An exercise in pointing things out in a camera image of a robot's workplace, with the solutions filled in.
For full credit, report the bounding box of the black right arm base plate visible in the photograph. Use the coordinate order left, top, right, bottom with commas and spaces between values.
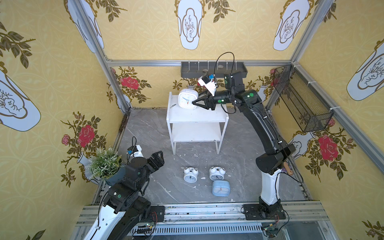
241, 202, 287, 222

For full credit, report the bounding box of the aluminium slotted base rail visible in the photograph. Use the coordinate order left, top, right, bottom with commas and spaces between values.
71, 200, 340, 240

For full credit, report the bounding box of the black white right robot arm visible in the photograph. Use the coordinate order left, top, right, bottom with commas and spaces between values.
193, 72, 296, 220

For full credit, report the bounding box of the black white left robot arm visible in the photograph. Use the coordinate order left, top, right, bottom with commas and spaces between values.
84, 138, 165, 240

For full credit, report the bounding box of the white two-tier shelf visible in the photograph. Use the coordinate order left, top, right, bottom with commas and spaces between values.
166, 93, 229, 155

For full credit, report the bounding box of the black wire mesh basket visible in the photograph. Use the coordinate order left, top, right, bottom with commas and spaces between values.
273, 65, 334, 132

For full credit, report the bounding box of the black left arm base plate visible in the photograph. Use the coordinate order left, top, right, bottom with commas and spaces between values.
146, 205, 165, 224

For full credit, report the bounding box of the grey wall-mounted tray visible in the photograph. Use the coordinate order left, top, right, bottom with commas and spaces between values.
181, 61, 248, 79

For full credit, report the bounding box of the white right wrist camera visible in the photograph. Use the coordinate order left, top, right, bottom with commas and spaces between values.
198, 74, 218, 96

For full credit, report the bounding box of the blue square alarm clock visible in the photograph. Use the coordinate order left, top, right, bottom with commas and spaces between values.
212, 180, 231, 197

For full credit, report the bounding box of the white square alarm clock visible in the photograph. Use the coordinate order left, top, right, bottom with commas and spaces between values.
178, 89, 199, 110

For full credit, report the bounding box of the potted green plant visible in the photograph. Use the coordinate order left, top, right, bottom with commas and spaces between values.
89, 147, 126, 187

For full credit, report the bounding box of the white twin-bell alarm clock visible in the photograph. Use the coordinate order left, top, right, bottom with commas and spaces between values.
184, 167, 199, 184

